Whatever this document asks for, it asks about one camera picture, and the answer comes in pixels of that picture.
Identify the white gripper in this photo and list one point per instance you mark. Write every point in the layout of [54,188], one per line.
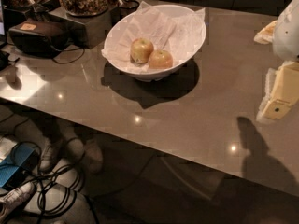
[287,34]

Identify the yellow-red apple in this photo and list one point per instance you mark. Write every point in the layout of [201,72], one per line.
[141,50]
[160,59]

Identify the white bowl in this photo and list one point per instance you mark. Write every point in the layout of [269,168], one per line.
[187,41]

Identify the white paper liner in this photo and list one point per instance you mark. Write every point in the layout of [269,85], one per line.
[155,25]

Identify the black cup with scoop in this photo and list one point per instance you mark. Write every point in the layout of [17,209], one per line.
[127,6]

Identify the grey snack dispenser base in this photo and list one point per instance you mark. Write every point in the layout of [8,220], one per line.
[86,32]

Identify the white shoe under table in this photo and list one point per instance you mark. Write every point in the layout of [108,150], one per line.
[50,155]

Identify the black VR headset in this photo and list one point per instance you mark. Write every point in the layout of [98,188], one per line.
[45,39]

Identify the blue box on floor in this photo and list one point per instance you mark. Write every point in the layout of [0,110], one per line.
[13,166]

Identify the white sneaker lower left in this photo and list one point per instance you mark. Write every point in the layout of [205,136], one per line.
[15,198]

